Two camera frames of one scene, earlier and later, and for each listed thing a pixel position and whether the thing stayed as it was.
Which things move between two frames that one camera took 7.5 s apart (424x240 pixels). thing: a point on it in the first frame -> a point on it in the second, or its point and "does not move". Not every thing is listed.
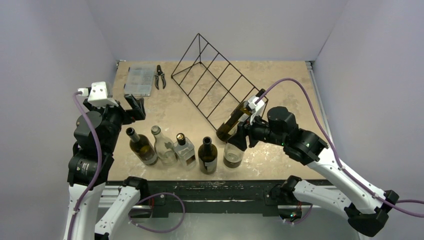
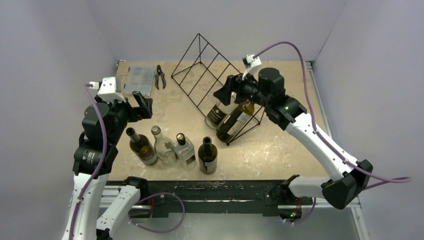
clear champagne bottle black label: [232, 156] -> [218, 115]
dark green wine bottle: [207, 155] does not move
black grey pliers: [159, 72] does not move
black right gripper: [243, 134] -> [236, 85]
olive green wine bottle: [239, 115] does not move
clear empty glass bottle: [164, 148] does not move
